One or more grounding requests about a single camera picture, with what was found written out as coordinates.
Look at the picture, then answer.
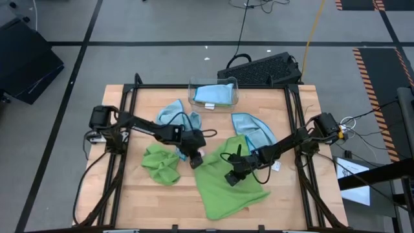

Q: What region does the white cable coil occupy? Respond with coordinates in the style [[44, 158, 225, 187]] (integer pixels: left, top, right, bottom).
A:
[[341, 116, 356, 130]]

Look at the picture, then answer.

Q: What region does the clear plastic bin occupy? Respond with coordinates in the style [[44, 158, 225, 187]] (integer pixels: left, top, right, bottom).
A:
[[188, 76, 239, 113]]

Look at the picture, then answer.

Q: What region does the black beam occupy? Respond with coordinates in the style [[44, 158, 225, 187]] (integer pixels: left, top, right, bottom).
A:
[[338, 158, 414, 192]]

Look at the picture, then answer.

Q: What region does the black orange-striped mat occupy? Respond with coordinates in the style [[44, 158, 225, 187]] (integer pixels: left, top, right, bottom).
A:
[[334, 0, 414, 12], [352, 47, 414, 162]]

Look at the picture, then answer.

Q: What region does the black metal table frame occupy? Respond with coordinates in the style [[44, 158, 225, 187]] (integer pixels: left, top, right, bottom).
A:
[[72, 72, 349, 233]]

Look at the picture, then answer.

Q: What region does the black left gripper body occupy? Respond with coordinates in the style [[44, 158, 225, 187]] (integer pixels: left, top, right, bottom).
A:
[[179, 129, 208, 157]]

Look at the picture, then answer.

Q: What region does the thick black cable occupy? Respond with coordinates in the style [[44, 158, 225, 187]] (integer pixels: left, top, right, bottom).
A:
[[72, 149, 109, 226]]

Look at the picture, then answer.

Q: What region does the light blue microfiber towel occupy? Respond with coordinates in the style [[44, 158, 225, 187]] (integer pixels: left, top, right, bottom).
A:
[[231, 112, 282, 172], [155, 98, 203, 162], [193, 83, 234, 110]]

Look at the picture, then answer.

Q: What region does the grey post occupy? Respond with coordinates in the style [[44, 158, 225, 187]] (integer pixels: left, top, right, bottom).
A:
[[397, 87, 414, 169]]

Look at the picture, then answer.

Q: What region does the yellow cable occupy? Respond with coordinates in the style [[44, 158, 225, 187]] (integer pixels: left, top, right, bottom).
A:
[[300, 0, 326, 80]]

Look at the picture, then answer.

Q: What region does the thin black cable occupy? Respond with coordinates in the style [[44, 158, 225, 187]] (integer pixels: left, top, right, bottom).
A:
[[225, 0, 291, 69]]

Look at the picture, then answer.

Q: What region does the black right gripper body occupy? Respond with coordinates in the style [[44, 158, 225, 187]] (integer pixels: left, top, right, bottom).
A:
[[228, 151, 261, 177]]

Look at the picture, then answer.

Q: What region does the large black case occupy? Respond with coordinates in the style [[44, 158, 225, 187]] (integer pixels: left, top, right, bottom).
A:
[[0, 17, 65, 105]]

